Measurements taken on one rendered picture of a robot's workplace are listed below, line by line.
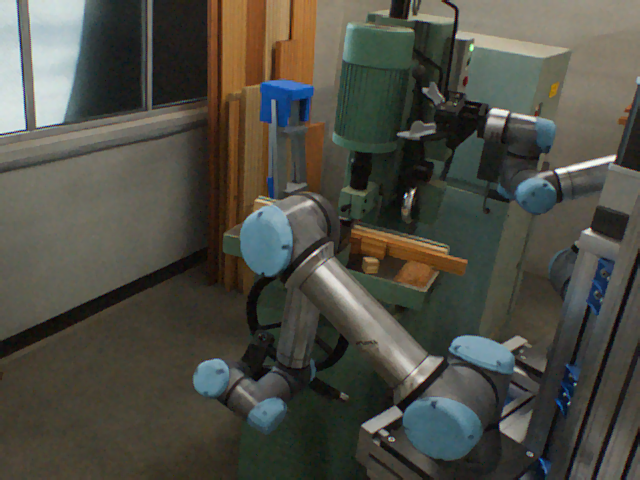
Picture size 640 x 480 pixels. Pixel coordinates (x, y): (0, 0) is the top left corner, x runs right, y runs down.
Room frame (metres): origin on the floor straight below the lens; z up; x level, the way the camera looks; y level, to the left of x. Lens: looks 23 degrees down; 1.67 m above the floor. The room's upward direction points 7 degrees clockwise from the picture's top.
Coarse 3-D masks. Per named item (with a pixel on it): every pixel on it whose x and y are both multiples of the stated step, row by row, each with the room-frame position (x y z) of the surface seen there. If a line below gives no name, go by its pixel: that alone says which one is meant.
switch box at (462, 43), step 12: (456, 36) 2.03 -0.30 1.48; (468, 36) 2.06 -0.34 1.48; (456, 48) 1.99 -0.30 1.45; (468, 48) 2.01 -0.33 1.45; (444, 60) 2.00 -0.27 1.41; (456, 60) 1.99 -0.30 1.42; (444, 72) 2.00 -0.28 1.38; (456, 72) 1.99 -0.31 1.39; (444, 84) 2.00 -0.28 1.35; (456, 84) 1.99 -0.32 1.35
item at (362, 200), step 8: (368, 184) 1.84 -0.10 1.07; (376, 184) 1.85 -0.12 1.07; (344, 192) 1.75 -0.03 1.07; (352, 192) 1.75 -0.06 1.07; (360, 192) 1.76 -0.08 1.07; (368, 192) 1.77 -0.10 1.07; (376, 192) 1.84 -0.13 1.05; (344, 200) 1.75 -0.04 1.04; (352, 200) 1.74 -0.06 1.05; (360, 200) 1.73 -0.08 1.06; (368, 200) 1.78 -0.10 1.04; (352, 208) 1.74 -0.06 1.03; (360, 208) 1.73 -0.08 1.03; (368, 208) 1.79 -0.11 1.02; (352, 216) 1.74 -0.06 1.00; (360, 216) 1.73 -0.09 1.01
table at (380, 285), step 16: (240, 224) 1.83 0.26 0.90; (224, 240) 1.75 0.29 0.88; (240, 256) 1.73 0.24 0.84; (352, 256) 1.70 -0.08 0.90; (368, 256) 1.72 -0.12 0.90; (384, 256) 1.73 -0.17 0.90; (352, 272) 1.61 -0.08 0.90; (384, 272) 1.62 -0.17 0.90; (368, 288) 1.59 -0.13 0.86; (384, 288) 1.58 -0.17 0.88; (400, 288) 1.56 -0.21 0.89; (416, 288) 1.55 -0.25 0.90; (432, 288) 1.62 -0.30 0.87; (400, 304) 1.56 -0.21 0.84; (416, 304) 1.55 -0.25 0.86
